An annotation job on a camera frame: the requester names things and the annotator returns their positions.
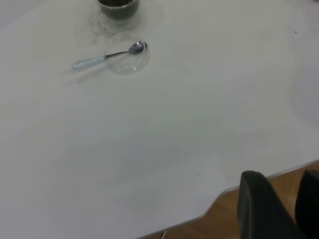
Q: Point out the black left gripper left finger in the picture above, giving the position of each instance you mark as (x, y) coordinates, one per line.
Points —
(259, 211)

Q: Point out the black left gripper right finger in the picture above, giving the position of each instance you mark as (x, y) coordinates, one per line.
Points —
(310, 204)

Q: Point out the clear round glass lid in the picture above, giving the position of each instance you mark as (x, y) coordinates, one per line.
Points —
(129, 67)

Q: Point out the dark coffee beans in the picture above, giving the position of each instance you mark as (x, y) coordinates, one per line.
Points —
(119, 11)

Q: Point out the clear double-wall glass cup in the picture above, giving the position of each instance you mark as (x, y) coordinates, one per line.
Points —
(149, 15)

